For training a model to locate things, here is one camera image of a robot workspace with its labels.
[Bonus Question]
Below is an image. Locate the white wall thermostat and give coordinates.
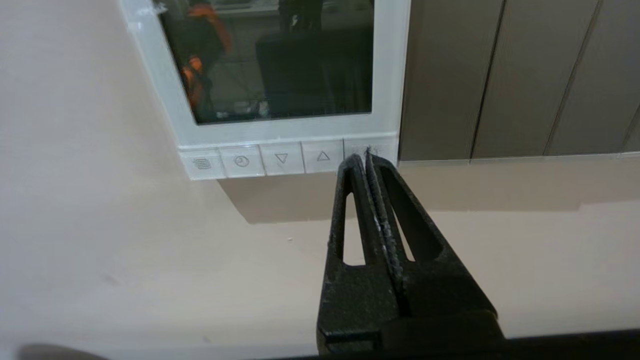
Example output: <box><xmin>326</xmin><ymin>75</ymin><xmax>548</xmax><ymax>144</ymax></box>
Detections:
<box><xmin>117</xmin><ymin>0</ymin><xmax>412</xmax><ymax>182</ymax></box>

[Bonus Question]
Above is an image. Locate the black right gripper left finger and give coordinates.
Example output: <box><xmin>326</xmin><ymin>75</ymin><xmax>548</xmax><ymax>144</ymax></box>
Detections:
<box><xmin>317</xmin><ymin>154</ymin><xmax>402</xmax><ymax>351</ymax></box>

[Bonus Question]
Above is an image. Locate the grey three-rocker wall switch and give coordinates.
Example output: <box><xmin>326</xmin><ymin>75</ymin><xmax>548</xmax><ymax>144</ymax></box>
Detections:
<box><xmin>398</xmin><ymin>0</ymin><xmax>640</xmax><ymax>163</ymax></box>

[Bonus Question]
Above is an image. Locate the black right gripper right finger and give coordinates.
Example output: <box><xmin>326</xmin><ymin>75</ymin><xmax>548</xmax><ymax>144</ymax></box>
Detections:
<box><xmin>364</xmin><ymin>147</ymin><xmax>499</xmax><ymax>323</ymax></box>

